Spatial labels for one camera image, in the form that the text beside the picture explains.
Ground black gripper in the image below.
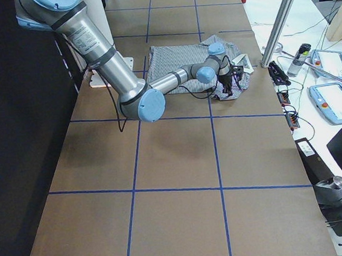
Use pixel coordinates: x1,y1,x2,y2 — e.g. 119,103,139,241
218,63,236,90

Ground blue white striped polo shirt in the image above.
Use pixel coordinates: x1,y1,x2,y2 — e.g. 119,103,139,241
147,35,250,101

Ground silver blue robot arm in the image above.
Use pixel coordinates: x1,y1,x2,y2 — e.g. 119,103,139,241
14,0,236,122

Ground black clamp tool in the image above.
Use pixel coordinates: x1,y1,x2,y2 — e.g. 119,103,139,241
268,61,291,86

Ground far blue teach pendant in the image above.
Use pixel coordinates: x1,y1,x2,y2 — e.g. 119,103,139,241
311,49,342,79

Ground blue teach pendant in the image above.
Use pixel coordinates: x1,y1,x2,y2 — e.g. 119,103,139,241
308,83,342,125
311,49,342,79

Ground near blue teach pendant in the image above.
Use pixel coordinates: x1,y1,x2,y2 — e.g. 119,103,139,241
308,83,342,125

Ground black power supply box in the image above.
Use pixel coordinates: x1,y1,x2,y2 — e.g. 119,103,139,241
295,137,334,185

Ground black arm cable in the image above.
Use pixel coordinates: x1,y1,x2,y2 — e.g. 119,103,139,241
110,54,238,133

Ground aluminium frame post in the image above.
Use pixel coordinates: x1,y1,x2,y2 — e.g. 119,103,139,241
261,0,294,67

